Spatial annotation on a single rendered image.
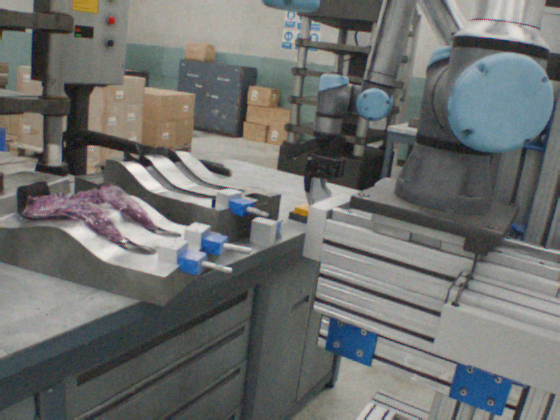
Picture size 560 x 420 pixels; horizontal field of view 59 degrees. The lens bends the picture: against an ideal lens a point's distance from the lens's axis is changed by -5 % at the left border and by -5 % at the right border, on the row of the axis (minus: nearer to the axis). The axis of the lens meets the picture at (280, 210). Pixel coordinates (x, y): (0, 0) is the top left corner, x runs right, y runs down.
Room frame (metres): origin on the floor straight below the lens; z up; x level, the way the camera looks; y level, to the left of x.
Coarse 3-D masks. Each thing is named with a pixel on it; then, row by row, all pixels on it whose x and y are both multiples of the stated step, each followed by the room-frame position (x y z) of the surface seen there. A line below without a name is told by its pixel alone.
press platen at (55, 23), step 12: (0, 12) 1.44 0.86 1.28; (12, 12) 1.46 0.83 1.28; (24, 12) 1.48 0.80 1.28; (48, 12) 1.51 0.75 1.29; (60, 12) 1.53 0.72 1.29; (0, 24) 1.44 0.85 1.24; (12, 24) 1.46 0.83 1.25; (24, 24) 1.48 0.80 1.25; (36, 24) 1.49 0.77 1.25; (48, 24) 1.50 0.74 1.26; (60, 24) 1.52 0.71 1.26; (72, 24) 1.56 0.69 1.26; (0, 36) 1.83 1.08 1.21
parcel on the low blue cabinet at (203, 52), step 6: (186, 42) 8.55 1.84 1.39; (192, 42) 8.51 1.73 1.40; (186, 48) 8.53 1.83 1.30; (192, 48) 8.47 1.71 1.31; (198, 48) 8.42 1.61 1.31; (204, 48) 8.39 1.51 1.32; (210, 48) 8.49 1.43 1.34; (186, 54) 8.52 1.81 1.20; (192, 54) 8.46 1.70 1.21; (198, 54) 8.41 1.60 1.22; (204, 54) 8.39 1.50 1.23; (210, 54) 8.50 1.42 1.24; (198, 60) 8.43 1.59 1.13; (204, 60) 8.40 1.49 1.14; (210, 60) 8.53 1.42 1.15
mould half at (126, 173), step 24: (120, 168) 1.23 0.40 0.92; (168, 168) 1.32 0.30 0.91; (192, 168) 1.38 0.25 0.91; (144, 192) 1.19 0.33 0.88; (168, 192) 1.19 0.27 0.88; (216, 192) 1.24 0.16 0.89; (264, 192) 1.28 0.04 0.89; (168, 216) 1.14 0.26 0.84; (192, 216) 1.11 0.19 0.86; (216, 216) 1.07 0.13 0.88; (240, 216) 1.15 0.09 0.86; (264, 216) 1.23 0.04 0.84
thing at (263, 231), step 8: (256, 224) 1.14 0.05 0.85; (264, 224) 1.14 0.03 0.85; (272, 224) 1.14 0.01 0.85; (280, 224) 1.20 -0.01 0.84; (256, 232) 1.14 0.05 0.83; (264, 232) 1.14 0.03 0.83; (272, 232) 1.14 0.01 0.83; (256, 240) 1.14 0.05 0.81; (264, 240) 1.14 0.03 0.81; (272, 240) 1.15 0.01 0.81
